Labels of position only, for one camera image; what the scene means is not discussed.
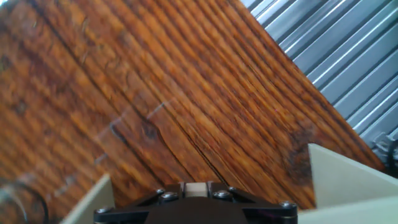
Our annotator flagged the beige open tray box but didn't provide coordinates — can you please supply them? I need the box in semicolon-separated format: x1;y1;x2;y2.
60;142;398;224

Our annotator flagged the wood grain table mat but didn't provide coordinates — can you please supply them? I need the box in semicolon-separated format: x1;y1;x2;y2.
0;0;387;224

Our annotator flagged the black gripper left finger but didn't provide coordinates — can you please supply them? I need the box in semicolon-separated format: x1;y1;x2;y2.
93;182;187;224

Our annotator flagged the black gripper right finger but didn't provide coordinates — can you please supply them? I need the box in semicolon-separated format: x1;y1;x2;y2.
206;182;299;224

